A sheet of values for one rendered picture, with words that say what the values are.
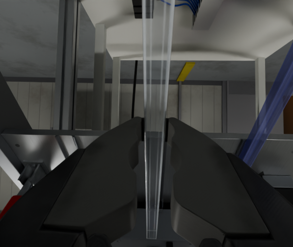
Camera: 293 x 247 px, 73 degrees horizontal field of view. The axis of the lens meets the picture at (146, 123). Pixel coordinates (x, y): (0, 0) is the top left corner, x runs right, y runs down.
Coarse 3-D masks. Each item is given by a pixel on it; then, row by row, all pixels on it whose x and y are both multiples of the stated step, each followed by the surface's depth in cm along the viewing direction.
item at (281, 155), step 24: (24, 144) 25; (48, 144) 25; (72, 144) 25; (144, 144) 24; (240, 144) 23; (264, 144) 23; (288, 144) 23; (48, 168) 29; (144, 168) 28; (168, 168) 27; (264, 168) 26; (288, 168) 26; (144, 192) 32; (168, 192) 32
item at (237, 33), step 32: (96, 0) 53; (128, 0) 53; (192, 0) 52; (224, 0) 52; (256, 0) 52; (288, 0) 51; (128, 32) 69; (192, 32) 68; (224, 32) 68; (256, 32) 67; (288, 32) 67
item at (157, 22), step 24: (144, 0) 8; (168, 0) 8; (144, 24) 9; (168, 24) 9; (144, 48) 10; (168, 48) 10; (144, 72) 10; (168, 72) 10; (144, 96) 11; (144, 120) 13
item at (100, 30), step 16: (96, 32) 64; (96, 48) 63; (96, 64) 63; (256, 64) 89; (96, 80) 63; (112, 80) 90; (256, 80) 89; (96, 96) 62; (112, 96) 90; (256, 96) 89; (96, 112) 62; (112, 112) 89; (256, 112) 89; (96, 128) 62
